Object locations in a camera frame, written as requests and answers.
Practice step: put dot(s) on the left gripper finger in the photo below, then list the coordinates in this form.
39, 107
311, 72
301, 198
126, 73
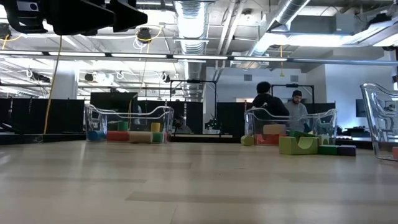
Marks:
96, 17
130, 17

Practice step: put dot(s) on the blue cylinder block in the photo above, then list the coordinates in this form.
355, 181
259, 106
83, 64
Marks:
96, 136

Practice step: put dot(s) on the coral cylinder block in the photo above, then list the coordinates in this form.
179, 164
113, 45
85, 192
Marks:
117, 136

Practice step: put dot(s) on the coral rectangular block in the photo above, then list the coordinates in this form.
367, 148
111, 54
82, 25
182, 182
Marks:
267, 139

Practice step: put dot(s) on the green arch block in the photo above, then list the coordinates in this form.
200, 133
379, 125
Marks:
298, 134

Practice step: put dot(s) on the black ceiling dome fixture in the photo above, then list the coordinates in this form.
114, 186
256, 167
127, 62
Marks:
144, 35

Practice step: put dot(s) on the long led light bar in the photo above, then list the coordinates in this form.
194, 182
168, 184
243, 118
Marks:
199, 57

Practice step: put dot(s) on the clear plastic bin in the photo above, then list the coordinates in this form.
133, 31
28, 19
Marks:
93, 118
329, 124
373, 124

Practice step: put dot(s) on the black partition screen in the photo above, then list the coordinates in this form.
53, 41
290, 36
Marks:
31, 115

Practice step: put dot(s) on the person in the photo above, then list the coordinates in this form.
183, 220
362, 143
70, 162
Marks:
270, 102
297, 109
389, 107
182, 126

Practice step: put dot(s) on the black robot device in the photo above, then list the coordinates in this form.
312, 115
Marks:
213, 124

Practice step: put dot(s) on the light green rectangular block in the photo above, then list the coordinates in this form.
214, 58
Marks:
298, 145

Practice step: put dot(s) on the light green small block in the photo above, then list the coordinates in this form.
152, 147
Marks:
323, 139

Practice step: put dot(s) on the silver round air duct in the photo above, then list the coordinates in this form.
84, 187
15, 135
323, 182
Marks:
190, 31
289, 12

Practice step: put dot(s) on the black gantry frame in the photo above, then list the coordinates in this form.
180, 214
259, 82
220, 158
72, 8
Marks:
292, 85
192, 81

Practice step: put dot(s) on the black aluminium table frame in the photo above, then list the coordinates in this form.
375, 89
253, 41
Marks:
202, 140

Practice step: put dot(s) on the grey rectangular air duct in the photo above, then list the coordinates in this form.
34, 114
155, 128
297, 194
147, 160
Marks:
320, 25

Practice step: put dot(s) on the dark wall screen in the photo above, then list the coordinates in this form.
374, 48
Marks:
360, 107

